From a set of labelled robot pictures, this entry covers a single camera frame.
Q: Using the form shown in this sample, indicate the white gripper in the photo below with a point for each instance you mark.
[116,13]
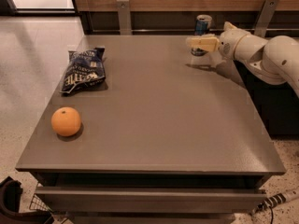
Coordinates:
[231,44]

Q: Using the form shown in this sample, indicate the blue silver redbull can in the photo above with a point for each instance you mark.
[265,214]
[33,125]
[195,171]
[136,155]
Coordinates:
[202,26]

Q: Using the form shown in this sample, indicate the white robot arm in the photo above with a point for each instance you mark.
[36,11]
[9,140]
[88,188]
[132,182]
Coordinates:
[274,61]

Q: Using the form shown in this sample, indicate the blue chip bag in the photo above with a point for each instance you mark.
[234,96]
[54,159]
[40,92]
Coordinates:
[85,70]

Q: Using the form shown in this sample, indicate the grey drawer cabinet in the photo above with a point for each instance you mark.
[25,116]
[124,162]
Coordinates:
[169,138]

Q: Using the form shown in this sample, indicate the orange fruit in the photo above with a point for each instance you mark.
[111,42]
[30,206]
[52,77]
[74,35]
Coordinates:
[66,121]

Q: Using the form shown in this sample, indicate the dark brown curved object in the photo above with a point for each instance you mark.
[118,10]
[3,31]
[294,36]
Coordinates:
[10,199]

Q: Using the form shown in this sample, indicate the right metal bracket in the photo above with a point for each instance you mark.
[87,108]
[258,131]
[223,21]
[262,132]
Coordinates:
[264,17]

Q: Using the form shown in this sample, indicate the metal bracket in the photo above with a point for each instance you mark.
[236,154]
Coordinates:
[264,17]
[124,17]

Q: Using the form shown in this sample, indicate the left metal bracket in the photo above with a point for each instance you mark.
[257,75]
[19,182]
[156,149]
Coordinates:
[124,17]

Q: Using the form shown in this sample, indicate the wire basket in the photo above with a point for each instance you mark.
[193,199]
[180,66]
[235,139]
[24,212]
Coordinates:
[37,204]

